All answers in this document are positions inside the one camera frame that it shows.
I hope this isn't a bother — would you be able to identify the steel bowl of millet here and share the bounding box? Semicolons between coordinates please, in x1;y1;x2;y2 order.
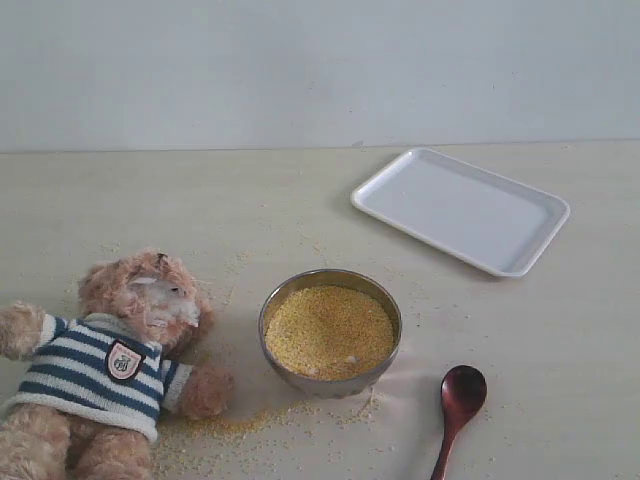
258;269;402;399

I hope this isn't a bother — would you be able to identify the brown teddy bear striped sweater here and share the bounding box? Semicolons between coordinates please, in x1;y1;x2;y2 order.
1;250;234;479

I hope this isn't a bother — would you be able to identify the dark red wooden spoon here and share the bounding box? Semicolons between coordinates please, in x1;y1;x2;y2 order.
430;365;487;480

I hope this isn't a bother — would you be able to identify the white rectangular plastic tray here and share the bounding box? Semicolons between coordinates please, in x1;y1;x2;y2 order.
351;147;571;278

